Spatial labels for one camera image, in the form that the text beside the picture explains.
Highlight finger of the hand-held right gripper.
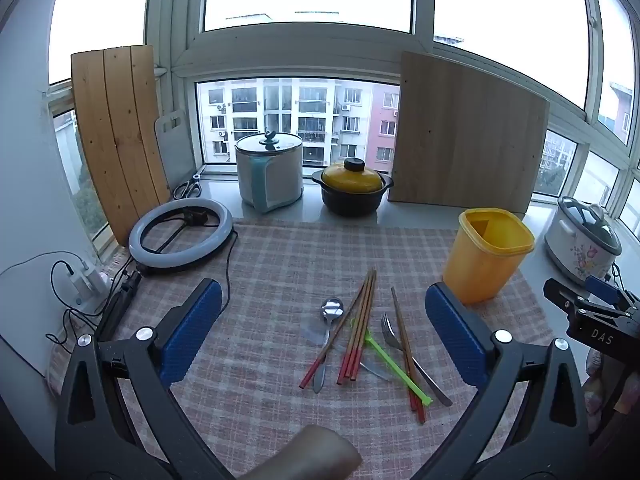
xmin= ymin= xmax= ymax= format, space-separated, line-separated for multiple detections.
xmin=544 ymin=278 xmax=640 ymax=326
xmin=586 ymin=275 xmax=640 ymax=308

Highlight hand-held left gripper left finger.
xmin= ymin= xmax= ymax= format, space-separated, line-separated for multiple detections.
xmin=54 ymin=278 xmax=236 ymax=480

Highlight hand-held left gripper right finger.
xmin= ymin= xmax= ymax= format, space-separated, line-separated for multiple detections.
xmin=410 ymin=282 xmax=591 ymax=480

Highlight yellow plastic container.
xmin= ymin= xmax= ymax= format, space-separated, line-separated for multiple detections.
xmin=442 ymin=208 xmax=536 ymax=306

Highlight red-tipped wooden chopstick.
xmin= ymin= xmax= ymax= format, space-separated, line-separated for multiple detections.
xmin=352 ymin=269 xmax=378 ymax=381
xmin=299 ymin=272 xmax=372 ymax=390
xmin=392 ymin=287 xmax=427 ymax=425
xmin=390 ymin=287 xmax=419 ymax=412
xmin=338 ymin=270 xmax=373 ymax=386
xmin=345 ymin=269 xmax=375 ymax=384

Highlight metal spoon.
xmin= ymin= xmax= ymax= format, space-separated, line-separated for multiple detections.
xmin=312 ymin=297 xmax=346 ymax=393

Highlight person's left hand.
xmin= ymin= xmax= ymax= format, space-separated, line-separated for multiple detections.
xmin=240 ymin=425 xmax=362 ymax=480

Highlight white floral slow cooker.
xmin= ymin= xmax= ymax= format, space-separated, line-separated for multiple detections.
xmin=544 ymin=195 xmax=623 ymax=281

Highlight metal fork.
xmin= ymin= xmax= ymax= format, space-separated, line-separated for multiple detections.
xmin=381 ymin=312 xmax=453 ymax=407

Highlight green plastic fork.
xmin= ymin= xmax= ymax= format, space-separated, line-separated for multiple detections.
xmin=351 ymin=317 xmax=434 ymax=405

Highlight plaid tablecloth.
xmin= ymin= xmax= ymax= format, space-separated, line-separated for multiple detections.
xmin=47 ymin=217 xmax=568 ymax=480

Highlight power strip with plugs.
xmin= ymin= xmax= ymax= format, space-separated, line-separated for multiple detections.
xmin=69 ymin=260 xmax=108 ymax=306

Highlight clear plastic spoon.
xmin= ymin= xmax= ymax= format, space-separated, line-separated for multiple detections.
xmin=301 ymin=316 xmax=393 ymax=382

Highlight scissors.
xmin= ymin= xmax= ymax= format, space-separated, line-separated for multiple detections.
xmin=172 ymin=173 xmax=203 ymax=200

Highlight white plastic cutting board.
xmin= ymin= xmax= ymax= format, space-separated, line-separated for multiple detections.
xmin=153 ymin=111 xmax=198 ymax=193

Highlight black clay pot yellow lid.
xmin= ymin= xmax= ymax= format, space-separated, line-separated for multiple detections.
xmin=312 ymin=157 xmax=394 ymax=217

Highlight light wooden board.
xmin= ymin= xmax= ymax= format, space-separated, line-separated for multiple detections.
xmin=387 ymin=51 xmax=551 ymax=216

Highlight wooden slat board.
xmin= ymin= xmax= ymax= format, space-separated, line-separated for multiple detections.
xmin=71 ymin=44 xmax=172 ymax=247

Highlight apartment building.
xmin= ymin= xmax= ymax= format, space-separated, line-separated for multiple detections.
xmin=197 ymin=79 xmax=401 ymax=163

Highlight white ring light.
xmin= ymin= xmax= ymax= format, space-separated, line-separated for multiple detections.
xmin=128 ymin=197 xmax=234 ymax=275

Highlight black ring light stand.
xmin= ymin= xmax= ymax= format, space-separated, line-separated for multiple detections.
xmin=95 ymin=269 xmax=143 ymax=348

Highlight ring light cable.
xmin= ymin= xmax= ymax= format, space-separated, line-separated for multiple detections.
xmin=220 ymin=230 xmax=240 ymax=311

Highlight black power cable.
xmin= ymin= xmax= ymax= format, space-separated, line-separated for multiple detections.
xmin=0 ymin=252 xmax=101 ymax=348

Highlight white pot with teal handle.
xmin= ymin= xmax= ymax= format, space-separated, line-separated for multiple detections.
xmin=235 ymin=131 xmax=305 ymax=213

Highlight white window frame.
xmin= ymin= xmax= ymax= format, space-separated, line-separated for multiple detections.
xmin=47 ymin=0 xmax=640 ymax=261

